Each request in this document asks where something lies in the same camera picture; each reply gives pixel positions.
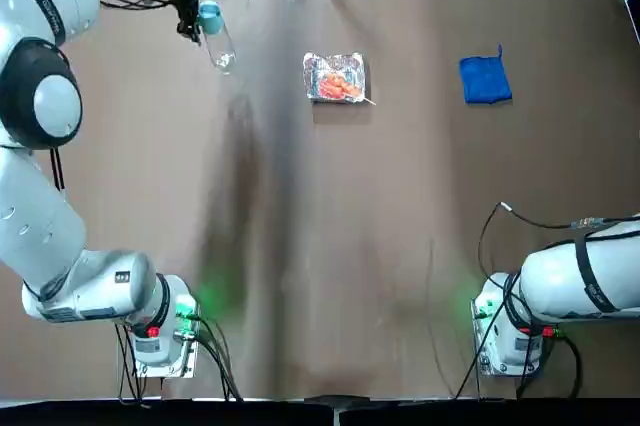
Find clear seasoning bottle blue lid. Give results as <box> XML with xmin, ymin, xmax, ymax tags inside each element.
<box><xmin>197</xmin><ymin>0</ymin><xmax>237</xmax><ymax>76</ymax></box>

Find aluminum foil pan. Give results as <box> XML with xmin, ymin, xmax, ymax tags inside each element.
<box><xmin>302</xmin><ymin>50</ymin><xmax>369</xmax><ymax>105</ymax></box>

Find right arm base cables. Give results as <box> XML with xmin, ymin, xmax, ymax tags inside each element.
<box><xmin>452</xmin><ymin>295</ymin><xmax>584</xmax><ymax>400</ymax></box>

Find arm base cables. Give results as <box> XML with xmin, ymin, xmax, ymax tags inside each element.
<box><xmin>452</xmin><ymin>295</ymin><xmax>584</xmax><ymax>400</ymax></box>
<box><xmin>117</xmin><ymin>313</ymin><xmax>245</xmax><ymax>405</ymax></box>

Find orange sausage skewers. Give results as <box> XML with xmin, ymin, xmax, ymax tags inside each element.
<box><xmin>318</xmin><ymin>73</ymin><xmax>377</xmax><ymax>106</ymax></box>

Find blue dishcloth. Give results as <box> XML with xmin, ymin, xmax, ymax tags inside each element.
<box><xmin>458</xmin><ymin>44</ymin><xmax>514</xmax><ymax>106</ymax></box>

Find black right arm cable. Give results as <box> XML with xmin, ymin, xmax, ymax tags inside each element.
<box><xmin>477</xmin><ymin>202</ymin><xmax>609</xmax><ymax>292</ymax></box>

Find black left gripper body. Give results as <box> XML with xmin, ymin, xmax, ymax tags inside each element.
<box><xmin>168</xmin><ymin>0</ymin><xmax>200</xmax><ymax>32</ymax></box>

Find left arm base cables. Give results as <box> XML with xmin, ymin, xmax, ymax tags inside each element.
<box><xmin>117</xmin><ymin>313</ymin><xmax>245</xmax><ymax>405</ymax></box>

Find black table edge bracket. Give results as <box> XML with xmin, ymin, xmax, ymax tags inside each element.
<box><xmin>303</xmin><ymin>394</ymin><xmax>372</xmax><ymax>412</ymax></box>

